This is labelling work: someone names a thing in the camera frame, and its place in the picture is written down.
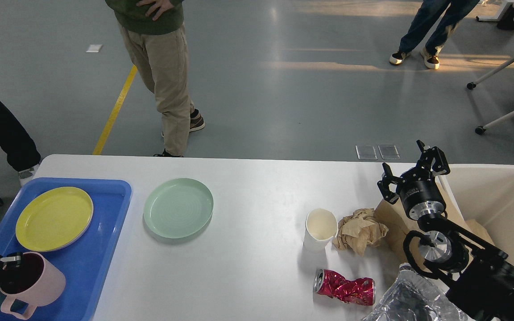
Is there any pink mug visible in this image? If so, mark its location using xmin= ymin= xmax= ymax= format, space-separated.
xmin=0 ymin=252 xmax=66 ymax=320

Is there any crushed red can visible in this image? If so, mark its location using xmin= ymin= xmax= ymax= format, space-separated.
xmin=313 ymin=268 xmax=375 ymax=306

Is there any aluminium foil tray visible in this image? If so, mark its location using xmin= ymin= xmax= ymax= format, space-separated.
xmin=364 ymin=263 xmax=468 ymax=321

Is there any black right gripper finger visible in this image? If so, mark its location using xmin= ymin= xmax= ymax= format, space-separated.
xmin=414 ymin=140 xmax=451 ymax=181
xmin=377 ymin=163 xmax=402 ymax=204

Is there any person in blue jeans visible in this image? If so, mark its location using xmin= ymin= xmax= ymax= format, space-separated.
xmin=388 ymin=0 xmax=479 ymax=70

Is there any beige plastic bin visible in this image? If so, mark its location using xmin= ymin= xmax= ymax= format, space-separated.
xmin=438 ymin=164 xmax=514 ymax=265

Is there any yellow plate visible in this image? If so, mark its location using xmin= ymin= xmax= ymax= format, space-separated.
xmin=16 ymin=186 xmax=94 ymax=252

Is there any blue plastic tray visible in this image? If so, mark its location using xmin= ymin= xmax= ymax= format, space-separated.
xmin=0 ymin=177 xmax=131 ymax=321

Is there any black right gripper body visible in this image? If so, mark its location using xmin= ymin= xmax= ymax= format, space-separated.
xmin=396 ymin=172 xmax=446 ymax=221

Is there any white paper cup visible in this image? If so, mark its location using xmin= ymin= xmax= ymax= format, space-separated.
xmin=303 ymin=209 xmax=338 ymax=252

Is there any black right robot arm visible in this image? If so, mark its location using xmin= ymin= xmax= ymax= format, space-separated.
xmin=377 ymin=140 xmax=514 ymax=321

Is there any mint green plate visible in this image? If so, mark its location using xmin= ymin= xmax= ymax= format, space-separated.
xmin=143 ymin=177 xmax=214 ymax=239

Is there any person in green sweater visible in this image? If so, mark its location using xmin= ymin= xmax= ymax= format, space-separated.
xmin=106 ymin=0 xmax=205 ymax=158

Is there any brown paper bag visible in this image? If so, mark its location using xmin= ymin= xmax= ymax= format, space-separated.
xmin=374 ymin=177 xmax=494 ymax=263

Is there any crumpled brown paper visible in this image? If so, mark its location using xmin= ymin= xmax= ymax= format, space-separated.
xmin=332 ymin=209 xmax=389 ymax=256

